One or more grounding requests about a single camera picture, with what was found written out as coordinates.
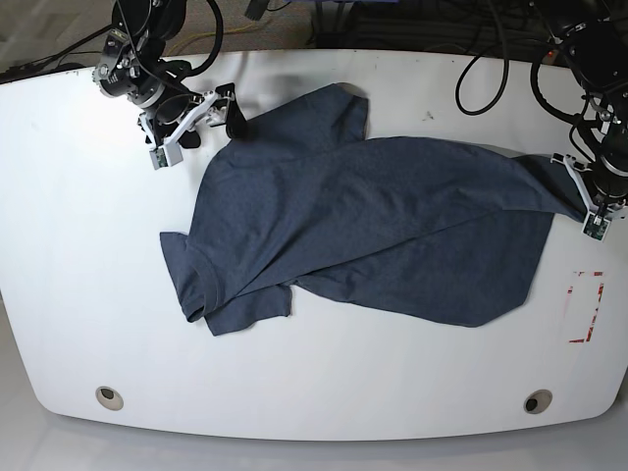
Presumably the right table cable grommet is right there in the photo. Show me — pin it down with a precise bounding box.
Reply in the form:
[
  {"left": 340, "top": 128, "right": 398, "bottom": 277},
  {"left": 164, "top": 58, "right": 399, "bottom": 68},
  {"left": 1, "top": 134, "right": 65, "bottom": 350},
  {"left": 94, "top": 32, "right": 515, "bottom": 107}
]
[{"left": 523, "top": 390, "right": 553, "bottom": 415}]

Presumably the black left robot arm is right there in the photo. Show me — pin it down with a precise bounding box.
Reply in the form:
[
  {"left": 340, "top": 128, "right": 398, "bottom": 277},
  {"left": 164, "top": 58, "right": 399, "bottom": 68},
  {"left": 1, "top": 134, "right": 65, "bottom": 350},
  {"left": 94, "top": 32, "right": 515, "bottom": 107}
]
[{"left": 530, "top": 1, "right": 627, "bottom": 205}]

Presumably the left table cable grommet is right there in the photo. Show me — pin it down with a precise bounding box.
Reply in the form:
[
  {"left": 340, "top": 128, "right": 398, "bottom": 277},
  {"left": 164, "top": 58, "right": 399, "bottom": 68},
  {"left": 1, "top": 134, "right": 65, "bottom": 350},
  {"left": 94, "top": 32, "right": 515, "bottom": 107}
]
[{"left": 95, "top": 386, "right": 124, "bottom": 411}]

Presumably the yellow cable on floor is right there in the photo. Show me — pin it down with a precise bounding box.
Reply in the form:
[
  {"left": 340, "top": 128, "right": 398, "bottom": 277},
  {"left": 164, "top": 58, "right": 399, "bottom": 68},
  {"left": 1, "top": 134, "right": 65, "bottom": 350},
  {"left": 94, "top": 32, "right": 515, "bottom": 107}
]
[{"left": 171, "top": 26, "right": 256, "bottom": 55}]

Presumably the dark blue T-shirt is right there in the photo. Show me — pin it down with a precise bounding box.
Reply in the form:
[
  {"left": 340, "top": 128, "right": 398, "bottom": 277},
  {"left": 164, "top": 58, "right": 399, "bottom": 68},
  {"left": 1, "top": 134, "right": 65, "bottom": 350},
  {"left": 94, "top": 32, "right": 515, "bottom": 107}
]
[{"left": 160, "top": 84, "right": 584, "bottom": 336}]

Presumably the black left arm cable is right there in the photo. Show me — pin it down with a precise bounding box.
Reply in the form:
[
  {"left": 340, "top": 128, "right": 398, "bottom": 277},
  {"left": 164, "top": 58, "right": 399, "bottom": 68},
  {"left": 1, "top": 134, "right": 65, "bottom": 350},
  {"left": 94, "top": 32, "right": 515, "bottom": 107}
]
[{"left": 454, "top": 0, "right": 609, "bottom": 163}]

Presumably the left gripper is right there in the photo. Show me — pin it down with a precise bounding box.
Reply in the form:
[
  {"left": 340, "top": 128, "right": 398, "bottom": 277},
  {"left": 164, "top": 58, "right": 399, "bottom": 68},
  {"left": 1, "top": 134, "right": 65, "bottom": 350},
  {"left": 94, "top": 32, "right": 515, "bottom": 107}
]
[{"left": 586, "top": 112, "right": 627, "bottom": 205}]

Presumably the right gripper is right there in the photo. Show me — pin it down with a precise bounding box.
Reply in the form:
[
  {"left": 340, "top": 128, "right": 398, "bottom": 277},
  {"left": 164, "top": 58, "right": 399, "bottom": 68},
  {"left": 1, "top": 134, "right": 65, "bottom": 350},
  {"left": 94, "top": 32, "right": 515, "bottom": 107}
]
[{"left": 92, "top": 28, "right": 247, "bottom": 148}]

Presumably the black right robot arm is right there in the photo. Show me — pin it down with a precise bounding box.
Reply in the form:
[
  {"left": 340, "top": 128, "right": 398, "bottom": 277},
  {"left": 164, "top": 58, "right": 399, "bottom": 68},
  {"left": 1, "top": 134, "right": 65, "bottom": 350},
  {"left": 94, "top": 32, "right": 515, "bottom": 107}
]
[{"left": 92, "top": 1, "right": 247, "bottom": 149}]

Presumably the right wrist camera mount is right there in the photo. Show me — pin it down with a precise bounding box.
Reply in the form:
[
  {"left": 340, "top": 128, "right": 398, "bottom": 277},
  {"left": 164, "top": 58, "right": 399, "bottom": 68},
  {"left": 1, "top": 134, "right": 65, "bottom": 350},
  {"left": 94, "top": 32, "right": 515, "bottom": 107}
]
[{"left": 138, "top": 89, "right": 223, "bottom": 170}]

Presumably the red tape rectangle marking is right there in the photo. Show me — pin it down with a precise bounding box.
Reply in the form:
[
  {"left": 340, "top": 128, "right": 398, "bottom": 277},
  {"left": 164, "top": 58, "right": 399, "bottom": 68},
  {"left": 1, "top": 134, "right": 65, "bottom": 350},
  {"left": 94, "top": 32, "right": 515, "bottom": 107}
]
[{"left": 562, "top": 271, "right": 605, "bottom": 344}]

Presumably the black rod on floor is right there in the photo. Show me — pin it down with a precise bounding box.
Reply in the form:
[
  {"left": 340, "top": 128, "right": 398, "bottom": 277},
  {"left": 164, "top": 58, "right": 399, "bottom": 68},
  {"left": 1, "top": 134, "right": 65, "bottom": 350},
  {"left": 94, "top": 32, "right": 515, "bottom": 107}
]
[{"left": 1, "top": 26, "right": 111, "bottom": 83}]

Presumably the table cable grommet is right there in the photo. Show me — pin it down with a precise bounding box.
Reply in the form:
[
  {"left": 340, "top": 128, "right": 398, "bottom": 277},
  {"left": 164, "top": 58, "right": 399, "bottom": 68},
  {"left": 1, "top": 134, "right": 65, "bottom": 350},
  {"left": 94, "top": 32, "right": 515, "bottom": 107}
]
[
  {"left": 95, "top": 386, "right": 124, "bottom": 411},
  {"left": 523, "top": 390, "right": 553, "bottom": 415}
]

